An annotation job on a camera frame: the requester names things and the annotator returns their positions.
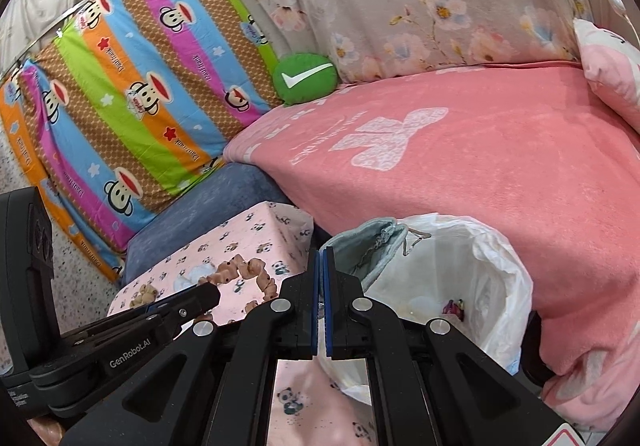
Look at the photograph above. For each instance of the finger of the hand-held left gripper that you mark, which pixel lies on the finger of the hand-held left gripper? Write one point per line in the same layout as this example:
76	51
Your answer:
175	308

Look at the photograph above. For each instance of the pink-brown scrunchie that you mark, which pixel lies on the pink-brown scrunchie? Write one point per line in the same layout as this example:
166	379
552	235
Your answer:
260	271

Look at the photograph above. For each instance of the pink blanket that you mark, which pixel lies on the pink blanket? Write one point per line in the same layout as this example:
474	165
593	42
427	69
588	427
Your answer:
475	166

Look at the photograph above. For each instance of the bin with white plastic bag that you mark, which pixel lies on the bin with white plastic bag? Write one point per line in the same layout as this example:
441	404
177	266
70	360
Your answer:
480	276

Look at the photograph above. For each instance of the green round check-mark cushion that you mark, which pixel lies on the green round check-mark cushion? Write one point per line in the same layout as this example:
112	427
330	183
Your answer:
300	86

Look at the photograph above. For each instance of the pink panda printed cloth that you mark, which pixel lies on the pink panda printed cloth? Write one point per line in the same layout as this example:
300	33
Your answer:
250	236

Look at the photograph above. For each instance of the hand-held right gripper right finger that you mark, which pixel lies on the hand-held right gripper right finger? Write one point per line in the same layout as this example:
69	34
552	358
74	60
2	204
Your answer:
328	301

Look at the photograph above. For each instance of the pink pillow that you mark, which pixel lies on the pink pillow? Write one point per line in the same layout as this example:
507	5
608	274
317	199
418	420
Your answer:
615	71

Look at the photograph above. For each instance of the striped monkey printed blanket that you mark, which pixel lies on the striped monkey printed blanket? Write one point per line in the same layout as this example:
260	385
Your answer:
125	76

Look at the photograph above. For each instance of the blue-grey cushion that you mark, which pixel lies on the blue-grey cushion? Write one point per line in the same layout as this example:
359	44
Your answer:
200	206

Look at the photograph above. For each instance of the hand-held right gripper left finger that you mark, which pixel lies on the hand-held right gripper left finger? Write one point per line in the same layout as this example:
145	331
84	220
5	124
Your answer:
314	301

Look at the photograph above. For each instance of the light blue cloth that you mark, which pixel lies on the light blue cloth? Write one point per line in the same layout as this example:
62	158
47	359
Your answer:
360	251
195	273

